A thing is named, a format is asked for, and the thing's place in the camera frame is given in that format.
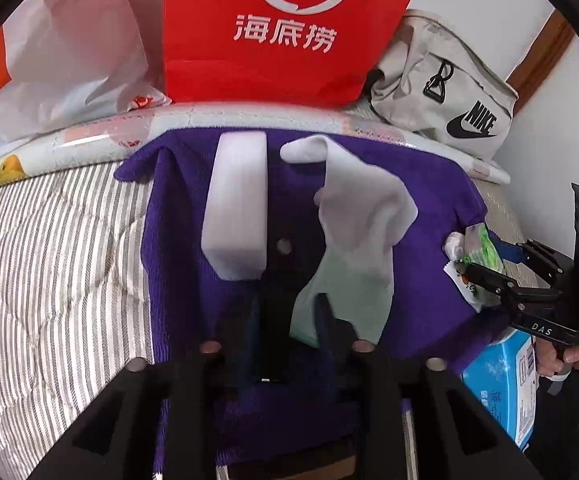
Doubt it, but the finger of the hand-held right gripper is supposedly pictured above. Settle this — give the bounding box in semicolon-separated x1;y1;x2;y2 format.
489;239;569;284
464;261;553;309

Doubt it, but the purple towel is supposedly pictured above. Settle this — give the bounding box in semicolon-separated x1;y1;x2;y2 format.
113;127;505;468

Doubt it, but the person's right hand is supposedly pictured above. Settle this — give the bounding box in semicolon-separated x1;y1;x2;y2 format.
536;341;579;380

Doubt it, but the white sock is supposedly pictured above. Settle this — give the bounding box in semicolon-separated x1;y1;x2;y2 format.
279;135;419;346

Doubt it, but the white sponge block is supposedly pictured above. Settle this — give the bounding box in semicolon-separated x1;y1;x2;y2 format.
200;131;269;281

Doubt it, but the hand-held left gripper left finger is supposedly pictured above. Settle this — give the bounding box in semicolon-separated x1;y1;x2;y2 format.
34;292;265;480

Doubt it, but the green snack packet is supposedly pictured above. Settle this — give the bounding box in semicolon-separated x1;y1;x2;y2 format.
444;224;505;273

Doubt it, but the white plastic shopping bag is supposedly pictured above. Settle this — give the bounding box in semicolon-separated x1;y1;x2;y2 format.
0;0;172;166

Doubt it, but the brown wooden door frame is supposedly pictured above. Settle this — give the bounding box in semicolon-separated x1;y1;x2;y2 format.
505;10;576;106

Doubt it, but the blue tissue pack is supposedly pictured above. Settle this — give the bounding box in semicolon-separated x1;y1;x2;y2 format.
462;330;543;451

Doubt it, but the grey striped mattress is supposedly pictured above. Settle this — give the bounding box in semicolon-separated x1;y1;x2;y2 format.
0;160;535;480

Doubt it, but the grey waist bag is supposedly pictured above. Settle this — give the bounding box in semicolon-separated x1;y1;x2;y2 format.
367;9;520;161

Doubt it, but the red paper bag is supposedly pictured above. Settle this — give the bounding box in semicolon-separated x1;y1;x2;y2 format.
162;0;433;108

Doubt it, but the person's right forearm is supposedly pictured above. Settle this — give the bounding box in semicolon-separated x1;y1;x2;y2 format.
537;365;579;480

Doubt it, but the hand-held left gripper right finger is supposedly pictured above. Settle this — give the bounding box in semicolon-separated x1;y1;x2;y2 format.
317;292;545;480

